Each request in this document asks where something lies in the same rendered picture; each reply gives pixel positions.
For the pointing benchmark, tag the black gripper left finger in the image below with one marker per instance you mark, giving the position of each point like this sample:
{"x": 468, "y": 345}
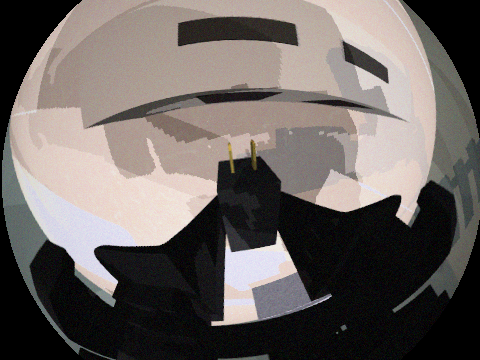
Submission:
{"x": 192, "y": 260}

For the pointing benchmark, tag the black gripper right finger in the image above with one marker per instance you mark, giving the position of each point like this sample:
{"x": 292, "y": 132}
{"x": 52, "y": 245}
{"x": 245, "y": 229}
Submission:
{"x": 319, "y": 239}

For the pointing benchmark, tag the black two-prong plug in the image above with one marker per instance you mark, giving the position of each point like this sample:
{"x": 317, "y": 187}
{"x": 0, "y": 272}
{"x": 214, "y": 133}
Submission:
{"x": 249, "y": 198}

